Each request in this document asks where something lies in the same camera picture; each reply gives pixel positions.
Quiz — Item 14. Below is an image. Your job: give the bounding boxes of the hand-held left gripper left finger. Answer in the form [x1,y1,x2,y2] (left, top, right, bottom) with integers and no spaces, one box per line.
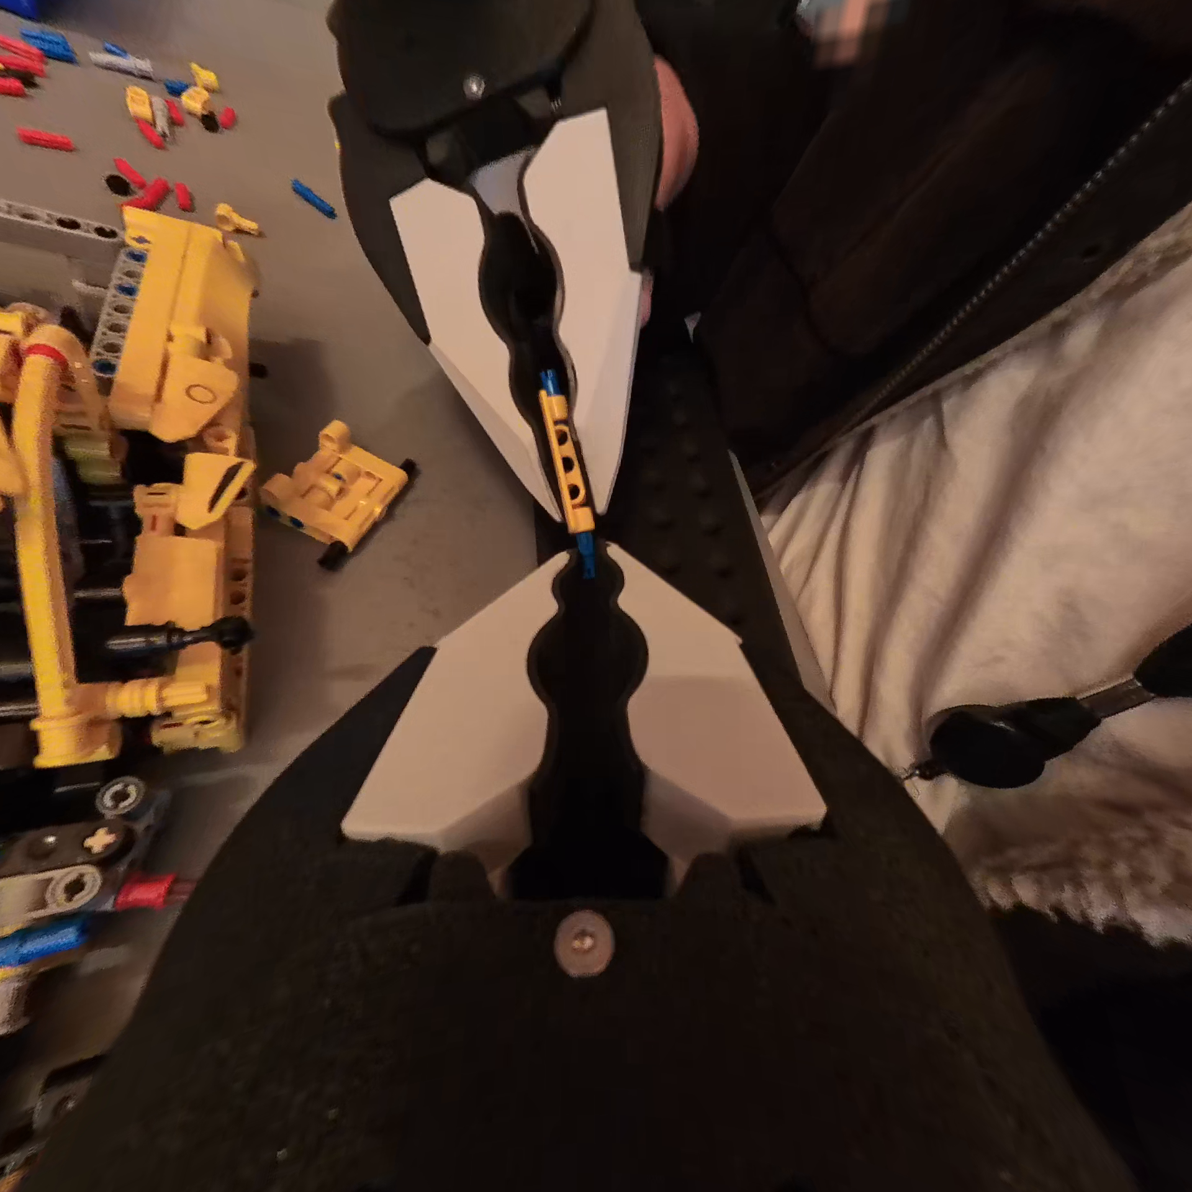
[342,550,574,897]

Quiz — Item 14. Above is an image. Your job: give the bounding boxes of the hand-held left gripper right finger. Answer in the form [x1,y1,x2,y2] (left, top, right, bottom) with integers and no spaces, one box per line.
[606,545,829,897]

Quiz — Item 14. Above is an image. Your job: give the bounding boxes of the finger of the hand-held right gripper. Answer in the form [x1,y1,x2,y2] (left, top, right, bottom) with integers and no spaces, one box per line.
[389,172,565,523]
[517,107,646,518]

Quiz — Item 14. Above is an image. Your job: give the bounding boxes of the yellow connector brick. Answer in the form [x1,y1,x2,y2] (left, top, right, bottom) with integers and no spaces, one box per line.
[538,386,598,534]

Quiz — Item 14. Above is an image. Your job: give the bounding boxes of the yellow brick with blue pins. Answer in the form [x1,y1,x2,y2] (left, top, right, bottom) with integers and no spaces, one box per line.
[259,419,419,572]

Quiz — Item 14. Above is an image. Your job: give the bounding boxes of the yellow toy brick car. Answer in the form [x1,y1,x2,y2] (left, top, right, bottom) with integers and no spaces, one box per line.
[0,201,264,1129]

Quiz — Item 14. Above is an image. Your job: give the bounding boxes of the person's right forearm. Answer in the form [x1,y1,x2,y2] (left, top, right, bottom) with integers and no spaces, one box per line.
[643,0,896,449]

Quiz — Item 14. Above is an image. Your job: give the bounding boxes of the grey desk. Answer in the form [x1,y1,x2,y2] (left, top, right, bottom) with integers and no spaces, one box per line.
[0,0,561,1119]

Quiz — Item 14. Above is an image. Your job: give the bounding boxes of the person's right hand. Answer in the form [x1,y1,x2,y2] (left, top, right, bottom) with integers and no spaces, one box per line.
[652,56,701,215]

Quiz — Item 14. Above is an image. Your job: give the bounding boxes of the white shirt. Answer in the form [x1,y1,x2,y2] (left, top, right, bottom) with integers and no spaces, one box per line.
[759,209,1192,947]

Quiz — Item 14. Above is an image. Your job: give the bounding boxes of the scattered small coloured bricks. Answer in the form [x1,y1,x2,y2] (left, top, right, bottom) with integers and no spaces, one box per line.
[0,29,338,235]

